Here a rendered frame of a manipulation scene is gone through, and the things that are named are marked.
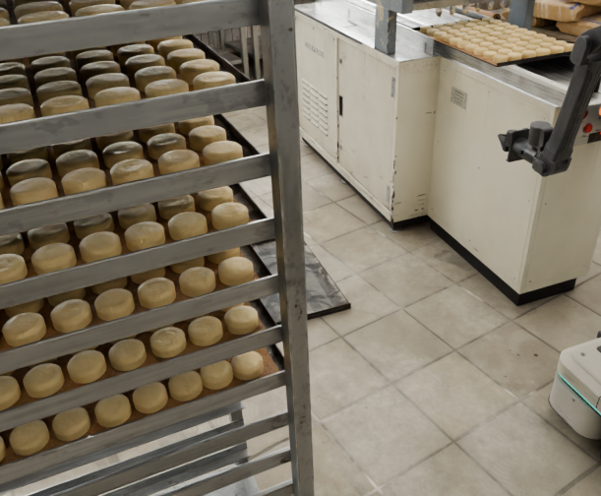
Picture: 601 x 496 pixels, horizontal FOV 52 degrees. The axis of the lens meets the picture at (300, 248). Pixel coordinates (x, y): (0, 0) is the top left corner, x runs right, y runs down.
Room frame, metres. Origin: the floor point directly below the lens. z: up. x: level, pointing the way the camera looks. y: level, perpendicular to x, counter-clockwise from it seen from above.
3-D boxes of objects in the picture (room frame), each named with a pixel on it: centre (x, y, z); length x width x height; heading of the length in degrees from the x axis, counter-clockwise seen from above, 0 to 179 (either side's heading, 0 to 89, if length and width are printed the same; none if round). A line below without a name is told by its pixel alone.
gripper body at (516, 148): (1.73, -0.70, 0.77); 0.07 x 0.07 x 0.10; 19
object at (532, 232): (2.26, -0.89, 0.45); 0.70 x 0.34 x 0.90; 19
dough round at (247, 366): (0.72, 0.09, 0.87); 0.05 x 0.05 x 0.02
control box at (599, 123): (1.92, -1.01, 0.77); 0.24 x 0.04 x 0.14; 109
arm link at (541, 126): (1.64, -0.73, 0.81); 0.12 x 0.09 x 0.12; 18
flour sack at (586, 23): (5.71, -2.80, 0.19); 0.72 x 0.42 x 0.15; 125
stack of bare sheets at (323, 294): (2.17, 0.09, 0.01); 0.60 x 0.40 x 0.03; 19
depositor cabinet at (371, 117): (3.19, -0.56, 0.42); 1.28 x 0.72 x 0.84; 19
